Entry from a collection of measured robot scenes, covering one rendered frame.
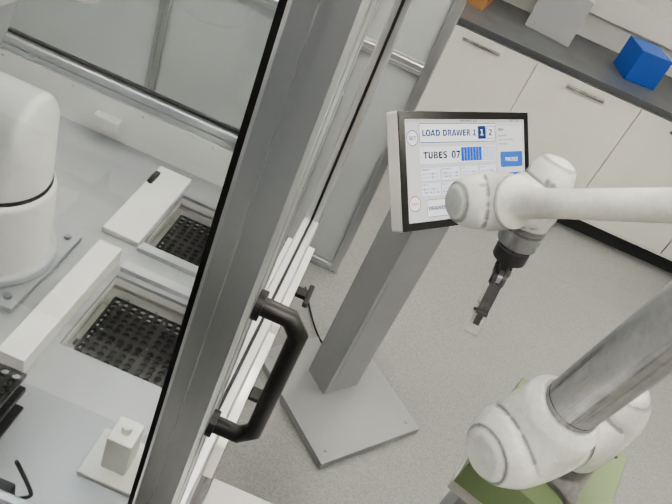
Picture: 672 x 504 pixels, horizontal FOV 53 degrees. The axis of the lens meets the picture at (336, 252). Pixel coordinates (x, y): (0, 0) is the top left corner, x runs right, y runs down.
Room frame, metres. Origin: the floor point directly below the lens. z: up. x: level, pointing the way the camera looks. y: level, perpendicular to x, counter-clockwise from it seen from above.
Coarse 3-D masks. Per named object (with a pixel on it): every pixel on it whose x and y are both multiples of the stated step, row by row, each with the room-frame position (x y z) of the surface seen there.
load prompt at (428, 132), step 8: (424, 128) 1.63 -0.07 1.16; (432, 128) 1.65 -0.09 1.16; (440, 128) 1.67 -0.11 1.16; (448, 128) 1.69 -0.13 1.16; (456, 128) 1.72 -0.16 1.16; (464, 128) 1.74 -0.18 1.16; (472, 128) 1.76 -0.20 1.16; (480, 128) 1.79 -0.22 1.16; (488, 128) 1.81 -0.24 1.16; (424, 136) 1.62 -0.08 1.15; (432, 136) 1.64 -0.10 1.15; (440, 136) 1.66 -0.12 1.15; (448, 136) 1.68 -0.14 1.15; (456, 136) 1.71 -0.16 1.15; (464, 136) 1.73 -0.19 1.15; (472, 136) 1.75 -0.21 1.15; (480, 136) 1.78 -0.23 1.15; (488, 136) 1.80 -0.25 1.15
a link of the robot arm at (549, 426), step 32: (640, 320) 0.85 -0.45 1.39; (608, 352) 0.85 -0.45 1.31; (640, 352) 0.82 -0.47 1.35; (544, 384) 0.90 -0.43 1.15; (576, 384) 0.85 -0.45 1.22; (608, 384) 0.83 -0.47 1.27; (640, 384) 0.82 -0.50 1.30; (480, 416) 0.87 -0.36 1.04; (512, 416) 0.86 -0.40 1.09; (544, 416) 0.84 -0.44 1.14; (576, 416) 0.83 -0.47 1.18; (608, 416) 0.84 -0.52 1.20; (480, 448) 0.82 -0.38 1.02; (512, 448) 0.81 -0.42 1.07; (544, 448) 0.81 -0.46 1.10; (576, 448) 0.82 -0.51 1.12; (512, 480) 0.79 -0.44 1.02; (544, 480) 0.82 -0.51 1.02
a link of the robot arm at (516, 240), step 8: (504, 232) 1.24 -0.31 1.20; (512, 232) 1.23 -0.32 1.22; (520, 232) 1.22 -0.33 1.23; (504, 240) 1.23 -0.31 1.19; (512, 240) 1.22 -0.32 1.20; (520, 240) 1.22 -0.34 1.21; (528, 240) 1.22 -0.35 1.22; (536, 240) 1.23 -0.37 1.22; (512, 248) 1.22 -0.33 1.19; (520, 248) 1.22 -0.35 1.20; (528, 248) 1.22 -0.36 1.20; (536, 248) 1.24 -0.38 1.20
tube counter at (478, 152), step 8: (456, 152) 1.68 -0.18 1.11; (464, 152) 1.71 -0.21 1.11; (472, 152) 1.73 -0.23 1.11; (480, 152) 1.75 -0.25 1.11; (488, 152) 1.78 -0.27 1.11; (456, 160) 1.67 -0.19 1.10; (464, 160) 1.70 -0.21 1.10; (472, 160) 1.72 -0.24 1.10; (480, 160) 1.74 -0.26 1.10; (488, 160) 1.77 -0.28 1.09
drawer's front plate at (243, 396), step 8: (272, 336) 0.95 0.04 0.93; (264, 344) 0.92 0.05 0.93; (264, 352) 0.90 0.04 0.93; (256, 360) 0.87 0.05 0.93; (264, 360) 0.90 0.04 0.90; (256, 368) 0.85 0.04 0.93; (248, 376) 0.83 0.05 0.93; (256, 376) 0.84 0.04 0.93; (248, 384) 0.81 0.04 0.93; (240, 392) 0.79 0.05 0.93; (248, 392) 0.79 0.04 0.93; (240, 400) 0.77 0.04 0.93; (240, 408) 0.75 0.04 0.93; (232, 416) 0.73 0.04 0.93; (224, 440) 0.68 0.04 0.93; (216, 448) 0.67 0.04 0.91; (224, 448) 0.69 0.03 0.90; (216, 456) 0.67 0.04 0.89; (208, 464) 0.67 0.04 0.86; (216, 464) 0.67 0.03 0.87; (208, 472) 0.67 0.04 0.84
